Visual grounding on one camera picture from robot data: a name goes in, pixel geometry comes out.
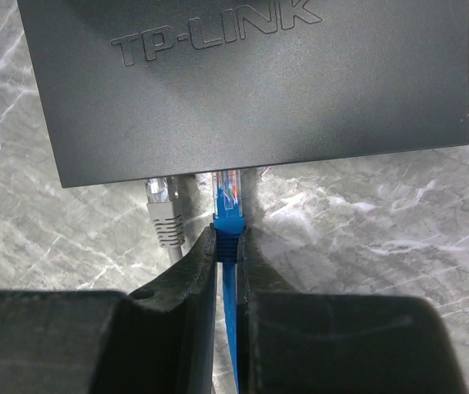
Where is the black network switch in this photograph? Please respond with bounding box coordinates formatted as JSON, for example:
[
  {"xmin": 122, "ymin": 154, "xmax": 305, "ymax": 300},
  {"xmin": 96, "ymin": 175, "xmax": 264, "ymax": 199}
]
[{"xmin": 18, "ymin": 1, "xmax": 469, "ymax": 188}]

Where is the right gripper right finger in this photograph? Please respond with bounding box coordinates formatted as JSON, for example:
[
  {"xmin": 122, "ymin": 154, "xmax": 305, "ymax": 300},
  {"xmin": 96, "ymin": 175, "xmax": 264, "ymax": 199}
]
[{"xmin": 237, "ymin": 230, "xmax": 468, "ymax": 393}]

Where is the grey ethernet cable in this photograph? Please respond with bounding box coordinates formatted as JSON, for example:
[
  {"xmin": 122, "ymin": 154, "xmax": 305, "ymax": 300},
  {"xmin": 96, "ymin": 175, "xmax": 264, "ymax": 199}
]
[{"xmin": 143, "ymin": 175, "xmax": 186, "ymax": 263}]

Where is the blue ethernet cable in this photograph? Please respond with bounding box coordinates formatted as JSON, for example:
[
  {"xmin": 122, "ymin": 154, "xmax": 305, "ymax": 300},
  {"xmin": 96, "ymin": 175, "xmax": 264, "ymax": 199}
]
[{"xmin": 210, "ymin": 167, "xmax": 246, "ymax": 394}]

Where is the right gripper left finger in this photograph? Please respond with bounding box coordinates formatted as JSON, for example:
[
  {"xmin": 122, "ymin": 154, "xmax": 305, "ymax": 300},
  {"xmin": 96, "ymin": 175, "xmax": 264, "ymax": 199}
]
[{"xmin": 0, "ymin": 227, "xmax": 217, "ymax": 393}]

